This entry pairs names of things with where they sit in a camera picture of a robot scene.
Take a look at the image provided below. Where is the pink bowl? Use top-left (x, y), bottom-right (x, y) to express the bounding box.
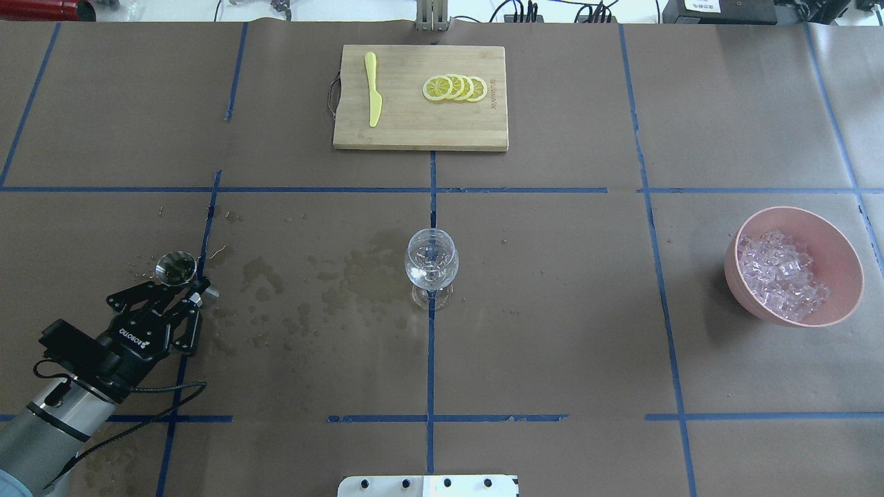
top-left (724, 206), bottom-right (865, 329)

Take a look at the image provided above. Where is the aluminium frame post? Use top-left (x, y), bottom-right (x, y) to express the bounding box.
top-left (416, 0), bottom-right (451, 32)

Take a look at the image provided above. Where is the pile of clear ice cubes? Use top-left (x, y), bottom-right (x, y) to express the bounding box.
top-left (736, 230), bottom-right (832, 322)

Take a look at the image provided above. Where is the lemon slice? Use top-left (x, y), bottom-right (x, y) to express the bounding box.
top-left (462, 76), bottom-right (488, 103)
top-left (445, 75), bottom-right (468, 100)
top-left (422, 75), bottom-right (454, 101)
top-left (452, 75), bottom-right (474, 101)

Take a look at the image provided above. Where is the steel cocktail jigger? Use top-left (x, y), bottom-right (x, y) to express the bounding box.
top-left (154, 251), bottom-right (219, 301)

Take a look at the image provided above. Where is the yellow plastic knife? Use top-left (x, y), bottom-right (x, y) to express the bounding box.
top-left (364, 51), bottom-right (384, 127)

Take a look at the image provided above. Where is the red cylinder object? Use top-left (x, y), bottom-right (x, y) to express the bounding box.
top-left (1, 1), bottom-right (97, 22)

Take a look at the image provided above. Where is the bamboo cutting board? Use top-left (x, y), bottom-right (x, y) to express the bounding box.
top-left (332, 44), bottom-right (510, 153)

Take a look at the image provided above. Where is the black box with label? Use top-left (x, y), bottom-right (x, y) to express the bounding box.
top-left (661, 1), bottom-right (777, 26)

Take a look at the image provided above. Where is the metal cutting board handle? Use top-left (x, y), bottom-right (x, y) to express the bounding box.
top-left (327, 71), bottom-right (341, 121)

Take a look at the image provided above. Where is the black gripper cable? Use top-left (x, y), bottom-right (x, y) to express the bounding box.
top-left (32, 360), bottom-right (208, 492)

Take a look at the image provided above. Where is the clear wine glass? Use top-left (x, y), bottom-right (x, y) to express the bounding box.
top-left (404, 228), bottom-right (460, 311)

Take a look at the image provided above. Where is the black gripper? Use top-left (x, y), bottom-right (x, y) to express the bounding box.
top-left (98, 277), bottom-right (211, 380)

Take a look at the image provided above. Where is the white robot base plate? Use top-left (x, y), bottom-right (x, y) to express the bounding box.
top-left (337, 474), bottom-right (520, 496)

